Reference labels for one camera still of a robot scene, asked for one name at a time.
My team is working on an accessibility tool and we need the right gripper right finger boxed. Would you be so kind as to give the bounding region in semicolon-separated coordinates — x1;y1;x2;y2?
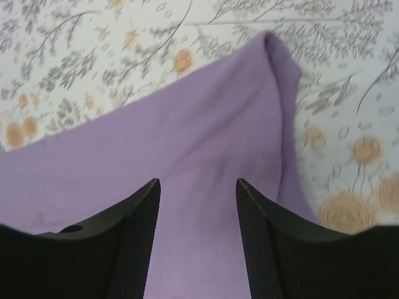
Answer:
236;179;398;299

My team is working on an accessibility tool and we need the purple t shirt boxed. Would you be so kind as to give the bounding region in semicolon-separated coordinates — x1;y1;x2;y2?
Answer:
1;32;312;298

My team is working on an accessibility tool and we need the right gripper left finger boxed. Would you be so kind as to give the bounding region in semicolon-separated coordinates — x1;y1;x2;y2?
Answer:
1;179;161;299

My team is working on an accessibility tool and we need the floral table mat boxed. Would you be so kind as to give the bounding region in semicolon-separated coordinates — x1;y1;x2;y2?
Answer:
1;1;398;232

